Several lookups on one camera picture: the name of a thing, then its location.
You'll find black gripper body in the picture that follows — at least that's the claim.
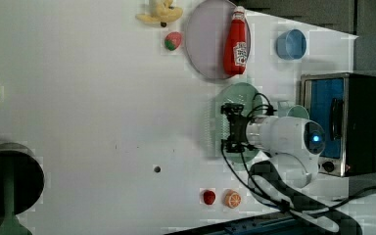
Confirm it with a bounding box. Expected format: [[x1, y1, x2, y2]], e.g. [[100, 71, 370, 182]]
[[227, 114, 249, 143]]

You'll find blue bowl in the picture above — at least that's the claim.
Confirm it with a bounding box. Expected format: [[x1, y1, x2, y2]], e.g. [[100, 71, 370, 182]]
[[275, 29, 306, 60]]

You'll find black toaster oven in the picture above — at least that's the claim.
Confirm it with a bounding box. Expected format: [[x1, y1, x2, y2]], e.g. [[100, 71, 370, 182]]
[[300, 72, 376, 177]]

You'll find green strainer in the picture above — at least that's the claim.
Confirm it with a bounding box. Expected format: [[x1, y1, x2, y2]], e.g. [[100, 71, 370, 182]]
[[203, 82, 262, 160]]

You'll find peeled banana toy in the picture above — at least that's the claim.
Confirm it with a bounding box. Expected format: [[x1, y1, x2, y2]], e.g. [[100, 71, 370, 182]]
[[136, 0, 183, 27]]

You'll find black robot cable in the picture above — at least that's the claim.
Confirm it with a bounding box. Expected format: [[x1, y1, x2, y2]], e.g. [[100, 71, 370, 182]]
[[220, 92, 376, 213]]

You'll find dark red strawberry toy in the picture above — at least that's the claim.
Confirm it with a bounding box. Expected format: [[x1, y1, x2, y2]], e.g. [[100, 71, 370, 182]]
[[203, 190, 215, 205]]

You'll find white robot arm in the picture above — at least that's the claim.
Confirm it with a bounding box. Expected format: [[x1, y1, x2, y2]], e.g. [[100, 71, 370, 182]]
[[220, 103, 376, 235]]

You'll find red ketchup bottle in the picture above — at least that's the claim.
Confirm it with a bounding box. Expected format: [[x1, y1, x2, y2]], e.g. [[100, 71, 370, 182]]
[[223, 6, 248, 76]]

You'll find pink strawberry toy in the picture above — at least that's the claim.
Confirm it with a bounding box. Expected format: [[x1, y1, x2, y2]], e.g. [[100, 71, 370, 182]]
[[164, 31, 182, 51]]

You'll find black round pot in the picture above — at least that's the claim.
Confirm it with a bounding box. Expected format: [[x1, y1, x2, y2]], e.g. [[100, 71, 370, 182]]
[[0, 143, 45, 216]]

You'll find green pot handle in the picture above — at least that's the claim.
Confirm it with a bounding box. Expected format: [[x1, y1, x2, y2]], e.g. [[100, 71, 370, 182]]
[[0, 157, 32, 235]]

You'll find grey round plate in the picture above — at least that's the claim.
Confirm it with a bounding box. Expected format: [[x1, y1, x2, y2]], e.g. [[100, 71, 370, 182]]
[[185, 0, 251, 79]]

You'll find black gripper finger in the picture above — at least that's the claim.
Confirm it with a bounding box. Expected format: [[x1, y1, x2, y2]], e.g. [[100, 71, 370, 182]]
[[221, 139, 246, 154], [220, 103, 244, 115]]

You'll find orange slice toy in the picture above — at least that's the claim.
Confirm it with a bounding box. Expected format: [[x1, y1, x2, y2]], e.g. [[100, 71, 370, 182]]
[[224, 190, 242, 209]]

